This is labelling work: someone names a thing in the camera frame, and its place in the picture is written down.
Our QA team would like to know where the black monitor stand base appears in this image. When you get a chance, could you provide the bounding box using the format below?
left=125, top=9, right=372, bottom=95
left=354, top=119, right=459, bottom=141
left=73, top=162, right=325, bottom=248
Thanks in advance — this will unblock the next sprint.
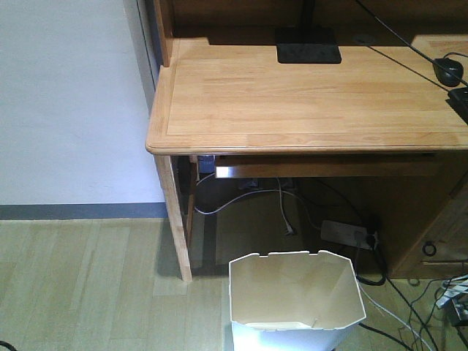
left=275, top=1, right=341, bottom=64

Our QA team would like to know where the black keyboard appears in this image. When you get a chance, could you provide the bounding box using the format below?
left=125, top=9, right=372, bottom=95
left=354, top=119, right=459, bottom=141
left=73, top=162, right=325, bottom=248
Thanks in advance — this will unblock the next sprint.
left=448, top=88, right=468, bottom=123

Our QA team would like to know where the white trash bin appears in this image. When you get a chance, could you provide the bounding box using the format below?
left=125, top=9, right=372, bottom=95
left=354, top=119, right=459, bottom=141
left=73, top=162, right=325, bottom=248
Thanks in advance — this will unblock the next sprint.
left=229, top=250, right=366, bottom=350

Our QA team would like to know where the wooden desk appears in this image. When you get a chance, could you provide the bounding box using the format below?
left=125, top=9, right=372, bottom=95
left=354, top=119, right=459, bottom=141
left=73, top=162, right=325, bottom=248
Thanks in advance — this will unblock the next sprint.
left=146, top=1, right=467, bottom=281

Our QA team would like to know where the white power strip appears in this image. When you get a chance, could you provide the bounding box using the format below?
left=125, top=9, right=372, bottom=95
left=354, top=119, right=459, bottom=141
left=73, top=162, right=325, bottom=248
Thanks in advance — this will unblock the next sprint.
left=320, top=220, right=379, bottom=250

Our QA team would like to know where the black computer mouse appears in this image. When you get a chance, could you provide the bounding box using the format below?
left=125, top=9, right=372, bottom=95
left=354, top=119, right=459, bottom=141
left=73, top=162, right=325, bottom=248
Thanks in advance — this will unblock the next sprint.
left=432, top=58, right=464, bottom=87

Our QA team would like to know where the white cable under desk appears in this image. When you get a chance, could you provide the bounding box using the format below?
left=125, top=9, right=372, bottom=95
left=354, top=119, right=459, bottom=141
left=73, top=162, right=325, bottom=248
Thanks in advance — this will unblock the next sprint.
left=193, top=172, right=322, bottom=237

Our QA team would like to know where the black cable on floor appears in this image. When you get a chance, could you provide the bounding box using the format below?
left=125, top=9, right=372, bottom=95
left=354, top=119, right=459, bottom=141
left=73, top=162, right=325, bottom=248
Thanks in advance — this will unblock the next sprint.
left=352, top=241, right=439, bottom=351

